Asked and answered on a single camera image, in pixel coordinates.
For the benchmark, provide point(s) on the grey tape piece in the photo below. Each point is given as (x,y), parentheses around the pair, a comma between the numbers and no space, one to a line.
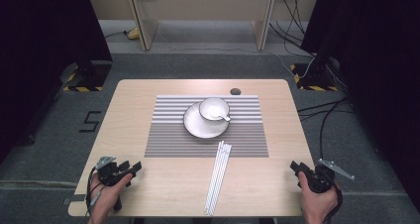
(76,198)

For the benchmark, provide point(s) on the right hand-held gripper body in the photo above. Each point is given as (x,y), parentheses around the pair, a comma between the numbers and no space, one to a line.
(322,182)

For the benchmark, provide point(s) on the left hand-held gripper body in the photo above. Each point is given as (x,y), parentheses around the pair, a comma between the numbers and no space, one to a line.
(107,176)

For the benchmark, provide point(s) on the grey striped placemat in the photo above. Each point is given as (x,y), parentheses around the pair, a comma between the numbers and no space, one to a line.
(171,141)

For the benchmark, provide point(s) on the white ceramic spoon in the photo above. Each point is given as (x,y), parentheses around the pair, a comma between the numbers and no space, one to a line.
(224,117)

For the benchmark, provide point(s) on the person's right hand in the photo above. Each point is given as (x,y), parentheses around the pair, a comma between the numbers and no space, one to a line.
(318,205)

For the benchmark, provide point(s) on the white plate with dark rim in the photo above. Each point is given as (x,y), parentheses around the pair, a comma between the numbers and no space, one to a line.
(199,128)

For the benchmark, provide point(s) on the yellow power strip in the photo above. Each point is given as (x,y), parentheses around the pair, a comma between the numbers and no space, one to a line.
(133,33)

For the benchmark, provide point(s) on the person's left hand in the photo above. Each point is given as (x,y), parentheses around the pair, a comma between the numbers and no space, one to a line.
(102,201)

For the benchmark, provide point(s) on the black curtain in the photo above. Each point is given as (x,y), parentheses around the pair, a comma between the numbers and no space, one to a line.
(379,68)
(39,52)

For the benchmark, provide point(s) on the white bowl with dark rim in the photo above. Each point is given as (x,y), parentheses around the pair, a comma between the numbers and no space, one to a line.
(208,110)

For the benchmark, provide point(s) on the black stand with hazard tape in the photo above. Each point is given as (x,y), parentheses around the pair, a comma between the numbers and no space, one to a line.
(87,78)
(317,78)

